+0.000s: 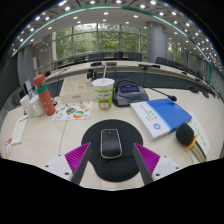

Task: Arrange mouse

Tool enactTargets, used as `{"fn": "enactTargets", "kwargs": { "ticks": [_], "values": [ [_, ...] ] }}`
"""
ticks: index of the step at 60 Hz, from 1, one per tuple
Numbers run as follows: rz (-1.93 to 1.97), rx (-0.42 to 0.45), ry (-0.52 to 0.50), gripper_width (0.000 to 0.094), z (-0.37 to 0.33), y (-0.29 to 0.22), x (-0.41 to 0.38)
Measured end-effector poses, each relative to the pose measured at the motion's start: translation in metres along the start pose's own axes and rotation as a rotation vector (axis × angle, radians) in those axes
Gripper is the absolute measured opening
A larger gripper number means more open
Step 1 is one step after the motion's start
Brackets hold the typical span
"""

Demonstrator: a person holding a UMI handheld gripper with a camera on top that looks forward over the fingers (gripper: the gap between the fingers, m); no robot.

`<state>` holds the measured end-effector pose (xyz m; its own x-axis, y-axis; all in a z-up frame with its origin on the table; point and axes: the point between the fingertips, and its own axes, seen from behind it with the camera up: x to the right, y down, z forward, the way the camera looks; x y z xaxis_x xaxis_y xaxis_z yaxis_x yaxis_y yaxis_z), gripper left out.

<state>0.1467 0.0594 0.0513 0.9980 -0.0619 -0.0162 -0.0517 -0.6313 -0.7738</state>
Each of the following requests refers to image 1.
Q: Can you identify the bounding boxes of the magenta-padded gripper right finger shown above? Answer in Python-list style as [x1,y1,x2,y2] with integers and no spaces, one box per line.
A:
[132,142,182,187]

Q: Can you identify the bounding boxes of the red bottle with green band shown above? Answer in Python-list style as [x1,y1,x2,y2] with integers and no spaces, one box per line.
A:
[33,73,57,117]

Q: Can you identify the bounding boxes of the white desk organizer box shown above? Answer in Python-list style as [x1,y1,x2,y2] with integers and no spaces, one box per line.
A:
[59,77,98,104]

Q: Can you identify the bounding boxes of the white printed document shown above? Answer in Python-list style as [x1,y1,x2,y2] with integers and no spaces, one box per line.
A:
[10,114,29,146]

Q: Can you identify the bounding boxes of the white paper cup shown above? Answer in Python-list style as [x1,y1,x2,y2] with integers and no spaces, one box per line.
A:
[19,94,35,118]

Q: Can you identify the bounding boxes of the colourful sticker sheet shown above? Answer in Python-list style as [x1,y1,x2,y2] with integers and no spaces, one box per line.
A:
[52,100,93,122]

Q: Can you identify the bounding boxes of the dark office chairs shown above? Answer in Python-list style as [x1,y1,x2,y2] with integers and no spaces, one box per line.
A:
[53,50,214,98]

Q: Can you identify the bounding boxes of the black mouse pad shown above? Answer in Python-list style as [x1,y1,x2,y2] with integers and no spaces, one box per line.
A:
[80,119,144,183]

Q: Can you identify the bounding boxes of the black computer mouse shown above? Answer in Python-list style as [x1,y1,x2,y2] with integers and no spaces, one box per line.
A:
[100,128,123,160]

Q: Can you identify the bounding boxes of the white computer unit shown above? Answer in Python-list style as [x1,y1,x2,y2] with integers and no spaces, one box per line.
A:
[22,78,36,99]

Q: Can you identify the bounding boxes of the black conference microphone console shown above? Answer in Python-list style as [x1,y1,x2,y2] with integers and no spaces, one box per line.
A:
[112,79,178,108]

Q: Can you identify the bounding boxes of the curved conference desk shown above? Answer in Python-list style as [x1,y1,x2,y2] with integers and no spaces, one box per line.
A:
[43,59,218,101]

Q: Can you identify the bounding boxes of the green printed paper cup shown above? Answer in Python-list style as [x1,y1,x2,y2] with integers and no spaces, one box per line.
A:
[91,63,116,111]

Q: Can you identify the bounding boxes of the blue and white book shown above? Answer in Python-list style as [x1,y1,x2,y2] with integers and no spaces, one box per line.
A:
[129,97,193,142]

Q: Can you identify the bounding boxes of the ceiling lights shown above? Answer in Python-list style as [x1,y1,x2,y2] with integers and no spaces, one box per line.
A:
[13,0,223,68]

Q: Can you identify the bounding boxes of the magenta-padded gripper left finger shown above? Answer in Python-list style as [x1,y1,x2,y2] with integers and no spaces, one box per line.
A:
[44,142,93,186]

